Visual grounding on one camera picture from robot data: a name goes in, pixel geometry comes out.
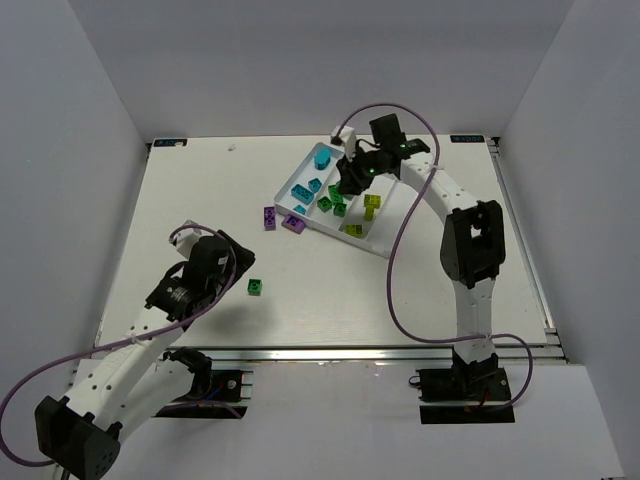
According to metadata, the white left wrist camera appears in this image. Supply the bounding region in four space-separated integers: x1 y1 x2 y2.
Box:
169 220 203 259

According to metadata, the lime lego brick front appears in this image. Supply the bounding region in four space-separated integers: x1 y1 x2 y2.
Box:
363 194 382 209

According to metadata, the purple lego brick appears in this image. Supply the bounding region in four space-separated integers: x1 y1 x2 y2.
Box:
281 215 306 234
263 206 276 231

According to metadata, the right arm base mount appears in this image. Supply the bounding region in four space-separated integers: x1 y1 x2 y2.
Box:
408 354 515 425

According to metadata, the blue long lego brick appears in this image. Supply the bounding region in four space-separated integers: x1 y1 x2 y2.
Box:
314 148 332 171

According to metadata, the white divided sorting tray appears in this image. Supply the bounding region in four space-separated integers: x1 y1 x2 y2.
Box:
274 142 416 258

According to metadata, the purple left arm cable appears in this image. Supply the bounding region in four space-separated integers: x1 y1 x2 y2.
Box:
0 224 236 466

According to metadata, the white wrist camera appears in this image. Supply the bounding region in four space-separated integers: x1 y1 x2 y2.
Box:
169 220 203 259
330 126 357 162

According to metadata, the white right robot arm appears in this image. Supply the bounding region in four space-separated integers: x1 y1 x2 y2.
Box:
331 114 506 376

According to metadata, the blue label sticker right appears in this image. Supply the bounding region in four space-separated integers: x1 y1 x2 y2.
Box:
450 134 485 143

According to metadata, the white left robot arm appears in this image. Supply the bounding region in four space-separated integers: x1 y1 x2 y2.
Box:
35 224 255 479

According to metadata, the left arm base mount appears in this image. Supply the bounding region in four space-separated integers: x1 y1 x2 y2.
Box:
155 348 254 420

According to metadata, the aluminium table front rail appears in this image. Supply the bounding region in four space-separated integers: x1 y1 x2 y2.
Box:
92 344 569 366

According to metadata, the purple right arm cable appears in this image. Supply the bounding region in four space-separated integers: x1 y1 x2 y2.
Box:
332 103 535 414

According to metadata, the small blue lego brick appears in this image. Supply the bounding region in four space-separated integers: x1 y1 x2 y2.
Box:
308 178 322 193

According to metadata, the green small square lego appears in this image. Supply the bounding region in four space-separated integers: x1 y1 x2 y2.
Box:
247 278 263 296

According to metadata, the lime sloped lego brick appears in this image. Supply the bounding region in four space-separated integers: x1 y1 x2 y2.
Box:
344 224 364 238

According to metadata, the green lego plate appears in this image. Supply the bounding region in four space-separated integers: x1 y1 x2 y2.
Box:
328 185 344 205

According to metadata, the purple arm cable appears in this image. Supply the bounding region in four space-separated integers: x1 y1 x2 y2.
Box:
0 224 236 466
332 103 535 414

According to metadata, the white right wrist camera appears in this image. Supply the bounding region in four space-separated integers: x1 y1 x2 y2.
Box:
330 126 357 162

